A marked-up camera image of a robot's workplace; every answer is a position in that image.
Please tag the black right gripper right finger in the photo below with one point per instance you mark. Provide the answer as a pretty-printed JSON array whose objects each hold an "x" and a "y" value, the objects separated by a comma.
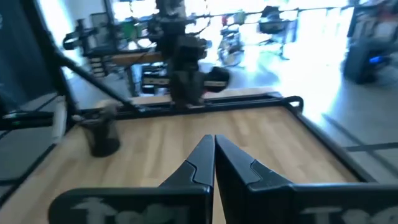
[{"x": 242, "y": 186}]

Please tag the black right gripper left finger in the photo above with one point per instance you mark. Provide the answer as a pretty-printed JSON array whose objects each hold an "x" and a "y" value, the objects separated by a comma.
[{"x": 199, "y": 168}]

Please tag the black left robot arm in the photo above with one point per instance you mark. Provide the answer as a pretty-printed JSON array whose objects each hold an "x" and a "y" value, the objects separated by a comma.
[{"x": 186, "y": 77}]

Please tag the black background robot arm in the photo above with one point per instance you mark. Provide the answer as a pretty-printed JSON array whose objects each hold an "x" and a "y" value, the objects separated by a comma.
[{"x": 79, "y": 35}]

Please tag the black brush holder cup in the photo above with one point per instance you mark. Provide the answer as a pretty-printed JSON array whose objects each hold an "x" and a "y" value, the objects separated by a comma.
[{"x": 101, "y": 140}]

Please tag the wooden workbench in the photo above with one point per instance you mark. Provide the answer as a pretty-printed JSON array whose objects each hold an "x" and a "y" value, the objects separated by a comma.
[{"x": 140, "y": 58}]

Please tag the black office chair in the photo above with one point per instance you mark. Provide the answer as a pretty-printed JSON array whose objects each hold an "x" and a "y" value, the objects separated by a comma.
[{"x": 273, "y": 26}]

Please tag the black equipment cart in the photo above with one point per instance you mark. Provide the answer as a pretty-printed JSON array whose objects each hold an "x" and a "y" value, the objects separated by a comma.
[{"x": 360, "y": 62}]

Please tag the dark side panel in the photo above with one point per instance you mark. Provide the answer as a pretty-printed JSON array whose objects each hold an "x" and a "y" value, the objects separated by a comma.
[{"x": 18, "y": 46}]

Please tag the black aluminium table frame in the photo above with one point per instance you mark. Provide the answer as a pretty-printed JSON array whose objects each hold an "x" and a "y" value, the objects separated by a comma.
[{"x": 248, "y": 104}]

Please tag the black camera bar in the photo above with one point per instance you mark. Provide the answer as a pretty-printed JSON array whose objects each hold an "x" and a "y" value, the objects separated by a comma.
[{"x": 28, "y": 120}]

